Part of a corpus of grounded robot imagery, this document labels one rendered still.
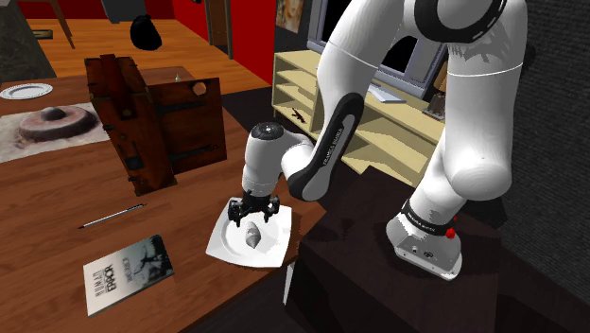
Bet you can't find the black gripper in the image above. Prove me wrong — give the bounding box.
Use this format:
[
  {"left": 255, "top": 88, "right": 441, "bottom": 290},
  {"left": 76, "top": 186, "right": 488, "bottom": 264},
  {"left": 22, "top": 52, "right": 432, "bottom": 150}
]
[{"left": 227, "top": 190, "right": 282, "bottom": 229}]

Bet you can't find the white square plate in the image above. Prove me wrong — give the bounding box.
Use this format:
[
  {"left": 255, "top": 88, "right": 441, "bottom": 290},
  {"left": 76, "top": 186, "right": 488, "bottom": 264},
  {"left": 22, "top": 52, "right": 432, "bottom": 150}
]
[{"left": 205, "top": 196, "right": 294, "bottom": 269}]

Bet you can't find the dark robot stand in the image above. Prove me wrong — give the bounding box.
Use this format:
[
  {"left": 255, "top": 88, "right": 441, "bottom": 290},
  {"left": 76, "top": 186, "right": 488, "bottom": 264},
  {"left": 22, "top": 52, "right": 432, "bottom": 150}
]
[{"left": 283, "top": 169, "right": 590, "bottom": 333}]

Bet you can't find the brown wooden case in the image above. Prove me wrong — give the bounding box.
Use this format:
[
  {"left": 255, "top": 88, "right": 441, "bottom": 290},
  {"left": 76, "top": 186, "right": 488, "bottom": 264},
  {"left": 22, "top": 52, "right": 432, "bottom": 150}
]
[{"left": 83, "top": 53, "right": 229, "bottom": 198}]

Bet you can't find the black and white book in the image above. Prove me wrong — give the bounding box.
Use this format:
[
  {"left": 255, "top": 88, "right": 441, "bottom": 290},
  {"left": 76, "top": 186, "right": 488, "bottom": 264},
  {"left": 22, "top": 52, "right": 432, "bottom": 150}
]
[{"left": 82, "top": 234, "right": 176, "bottom": 319}]

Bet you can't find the black and silver pen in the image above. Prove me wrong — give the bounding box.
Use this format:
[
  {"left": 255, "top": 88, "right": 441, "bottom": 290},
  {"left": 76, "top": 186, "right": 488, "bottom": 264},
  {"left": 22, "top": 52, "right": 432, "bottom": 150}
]
[{"left": 77, "top": 202, "right": 148, "bottom": 230}]

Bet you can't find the beige open shelf unit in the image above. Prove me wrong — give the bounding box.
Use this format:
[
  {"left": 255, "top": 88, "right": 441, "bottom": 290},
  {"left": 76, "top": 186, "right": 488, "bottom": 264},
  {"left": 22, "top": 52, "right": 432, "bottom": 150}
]
[{"left": 270, "top": 49, "right": 446, "bottom": 188}]

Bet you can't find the dark wooden door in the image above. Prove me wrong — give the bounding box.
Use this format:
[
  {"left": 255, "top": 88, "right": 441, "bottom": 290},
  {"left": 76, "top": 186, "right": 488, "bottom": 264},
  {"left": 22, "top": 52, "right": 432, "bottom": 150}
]
[{"left": 204, "top": 0, "right": 234, "bottom": 61}]

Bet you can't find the brown wooden table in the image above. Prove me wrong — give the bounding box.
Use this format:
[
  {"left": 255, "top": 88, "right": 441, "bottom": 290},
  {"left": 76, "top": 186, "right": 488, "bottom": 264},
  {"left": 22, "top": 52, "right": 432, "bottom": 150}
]
[{"left": 0, "top": 65, "right": 328, "bottom": 333}]

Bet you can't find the black rounded vase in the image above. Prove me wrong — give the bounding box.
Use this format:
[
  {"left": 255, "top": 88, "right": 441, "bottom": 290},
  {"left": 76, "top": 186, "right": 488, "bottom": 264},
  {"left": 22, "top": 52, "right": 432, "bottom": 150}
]
[{"left": 129, "top": 13, "right": 164, "bottom": 52}]

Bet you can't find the round millstone on pale base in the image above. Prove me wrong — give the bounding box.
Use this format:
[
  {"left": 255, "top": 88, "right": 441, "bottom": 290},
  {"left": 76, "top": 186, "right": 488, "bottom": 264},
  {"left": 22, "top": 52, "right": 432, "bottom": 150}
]
[{"left": 0, "top": 101, "right": 112, "bottom": 166}]

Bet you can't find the grey framed window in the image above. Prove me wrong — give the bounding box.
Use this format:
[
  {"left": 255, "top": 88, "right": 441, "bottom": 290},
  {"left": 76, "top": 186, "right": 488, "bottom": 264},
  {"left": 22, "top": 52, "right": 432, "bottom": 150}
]
[{"left": 305, "top": 0, "right": 449, "bottom": 100}]

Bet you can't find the white round plate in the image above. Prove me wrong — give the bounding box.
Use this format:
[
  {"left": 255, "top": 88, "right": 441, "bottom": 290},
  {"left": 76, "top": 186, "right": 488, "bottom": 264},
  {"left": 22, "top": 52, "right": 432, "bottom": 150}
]
[{"left": 0, "top": 82, "right": 55, "bottom": 101}]

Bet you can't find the wall picture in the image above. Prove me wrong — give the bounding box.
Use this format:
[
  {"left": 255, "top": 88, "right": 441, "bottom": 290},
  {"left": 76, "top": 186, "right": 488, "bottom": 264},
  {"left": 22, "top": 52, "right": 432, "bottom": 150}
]
[{"left": 274, "top": 0, "right": 305, "bottom": 35}]

